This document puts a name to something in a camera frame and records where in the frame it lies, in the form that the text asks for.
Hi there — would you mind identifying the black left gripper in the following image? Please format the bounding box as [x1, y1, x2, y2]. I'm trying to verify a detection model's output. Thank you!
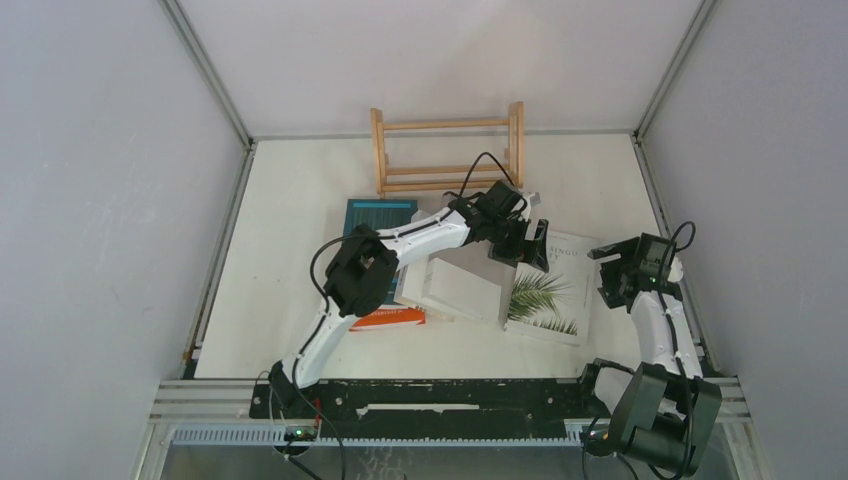
[487, 215, 547, 273]

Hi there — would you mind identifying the white Singularity palm book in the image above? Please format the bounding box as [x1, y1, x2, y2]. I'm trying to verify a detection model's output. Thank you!
[504, 231, 599, 347]

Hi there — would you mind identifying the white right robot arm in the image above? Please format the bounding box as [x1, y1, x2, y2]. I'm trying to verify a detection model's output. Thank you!
[529, 233, 723, 479]

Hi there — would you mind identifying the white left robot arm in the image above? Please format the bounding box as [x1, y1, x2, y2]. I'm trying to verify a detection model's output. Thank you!
[268, 180, 549, 417]

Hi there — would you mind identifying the grey notebook with elastic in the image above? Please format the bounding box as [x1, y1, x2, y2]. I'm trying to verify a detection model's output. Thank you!
[432, 241, 514, 286]

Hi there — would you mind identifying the white small book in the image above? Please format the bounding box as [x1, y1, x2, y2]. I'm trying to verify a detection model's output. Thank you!
[423, 259, 503, 323]

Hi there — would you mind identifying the white thick book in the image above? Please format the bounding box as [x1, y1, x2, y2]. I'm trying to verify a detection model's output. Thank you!
[394, 209, 458, 324]

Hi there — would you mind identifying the wooden book rack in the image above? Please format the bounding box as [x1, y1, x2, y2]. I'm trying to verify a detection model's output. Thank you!
[370, 101, 526, 198]

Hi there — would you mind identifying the teal Humor book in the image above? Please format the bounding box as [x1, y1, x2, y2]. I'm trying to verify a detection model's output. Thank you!
[343, 198, 418, 312]

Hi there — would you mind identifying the orange book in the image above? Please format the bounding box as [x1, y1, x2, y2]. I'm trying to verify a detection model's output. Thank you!
[349, 307, 426, 332]

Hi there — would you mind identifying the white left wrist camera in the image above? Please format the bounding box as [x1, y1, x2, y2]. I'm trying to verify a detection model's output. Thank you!
[520, 192, 541, 218]

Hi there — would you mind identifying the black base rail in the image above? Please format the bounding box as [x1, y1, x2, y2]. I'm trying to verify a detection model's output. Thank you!
[248, 378, 611, 441]

